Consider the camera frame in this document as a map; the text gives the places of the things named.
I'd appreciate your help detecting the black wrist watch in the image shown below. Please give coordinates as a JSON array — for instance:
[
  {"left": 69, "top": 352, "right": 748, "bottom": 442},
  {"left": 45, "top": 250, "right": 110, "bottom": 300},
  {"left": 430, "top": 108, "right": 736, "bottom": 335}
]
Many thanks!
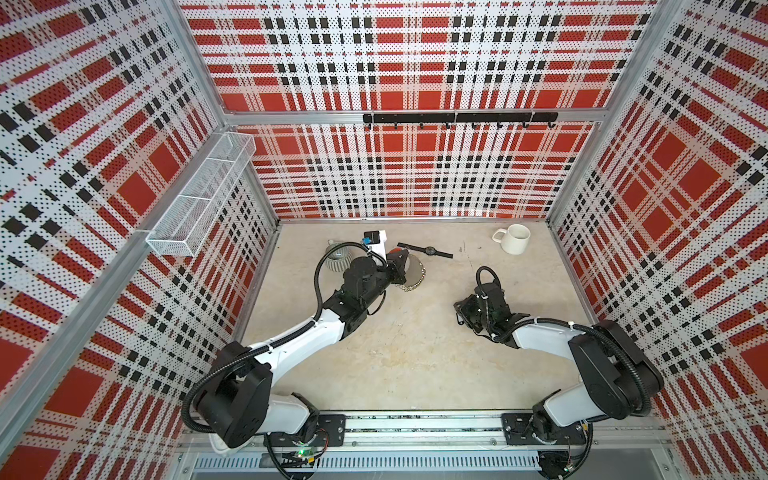
[{"left": 397, "top": 242, "right": 454, "bottom": 259}]

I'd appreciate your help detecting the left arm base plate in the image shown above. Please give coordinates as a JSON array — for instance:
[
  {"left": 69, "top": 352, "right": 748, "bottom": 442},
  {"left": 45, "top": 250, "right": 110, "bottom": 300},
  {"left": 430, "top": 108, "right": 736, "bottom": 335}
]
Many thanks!
[{"left": 268, "top": 413, "right": 347, "bottom": 448}]

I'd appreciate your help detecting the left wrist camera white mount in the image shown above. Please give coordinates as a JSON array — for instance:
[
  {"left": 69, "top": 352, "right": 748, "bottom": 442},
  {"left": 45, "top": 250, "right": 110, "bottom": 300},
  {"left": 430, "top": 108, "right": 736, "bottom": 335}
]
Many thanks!
[{"left": 363, "top": 230, "right": 387, "bottom": 258}]

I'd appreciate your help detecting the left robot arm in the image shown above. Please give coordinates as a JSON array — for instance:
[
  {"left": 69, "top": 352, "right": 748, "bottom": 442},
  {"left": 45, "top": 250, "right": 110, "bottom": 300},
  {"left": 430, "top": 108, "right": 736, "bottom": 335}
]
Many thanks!
[{"left": 180, "top": 243, "right": 410, "bottom": 450}]

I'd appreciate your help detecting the white timer device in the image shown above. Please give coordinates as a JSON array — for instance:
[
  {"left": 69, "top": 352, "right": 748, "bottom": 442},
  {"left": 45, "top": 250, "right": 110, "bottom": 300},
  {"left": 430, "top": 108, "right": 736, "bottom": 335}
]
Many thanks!
[{"left": 208, "top": 433, "right": 232, "bottom": 456}]

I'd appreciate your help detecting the black wall hook rail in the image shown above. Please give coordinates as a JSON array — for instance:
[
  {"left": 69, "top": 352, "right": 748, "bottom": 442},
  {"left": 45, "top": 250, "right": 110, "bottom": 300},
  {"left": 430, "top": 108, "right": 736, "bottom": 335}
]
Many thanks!
[{"left": 362, "top": 111, "right": 559, "bottom": 126}]

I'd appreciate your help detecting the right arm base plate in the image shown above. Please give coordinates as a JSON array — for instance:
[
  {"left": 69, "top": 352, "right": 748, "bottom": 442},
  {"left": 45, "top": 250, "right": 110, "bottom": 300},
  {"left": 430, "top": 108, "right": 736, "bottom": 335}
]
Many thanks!
[{"left": 501, "top": 412, "right": 587, "bottom": 446}]

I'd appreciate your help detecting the grey ribbed round object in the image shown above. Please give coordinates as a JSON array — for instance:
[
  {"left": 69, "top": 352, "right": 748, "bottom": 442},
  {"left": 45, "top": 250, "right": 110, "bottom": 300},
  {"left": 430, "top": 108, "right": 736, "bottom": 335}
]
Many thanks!
[{"left": 324, "top": 239, "right": 353, "bottom": 273}]

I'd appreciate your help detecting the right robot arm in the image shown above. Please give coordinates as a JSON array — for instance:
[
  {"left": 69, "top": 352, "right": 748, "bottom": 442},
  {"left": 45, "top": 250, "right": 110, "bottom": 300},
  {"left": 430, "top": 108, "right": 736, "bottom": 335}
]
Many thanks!
[{"left": 454, "top": 266, "right": 664, "bottom": 445}]

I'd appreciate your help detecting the white wire mesh basket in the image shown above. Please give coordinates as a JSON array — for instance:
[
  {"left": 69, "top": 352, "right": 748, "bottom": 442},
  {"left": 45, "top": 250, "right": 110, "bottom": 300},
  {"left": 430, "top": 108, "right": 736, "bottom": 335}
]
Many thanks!
[{"left": 146, "top": 132, "right": 255, "bottom": 257}]

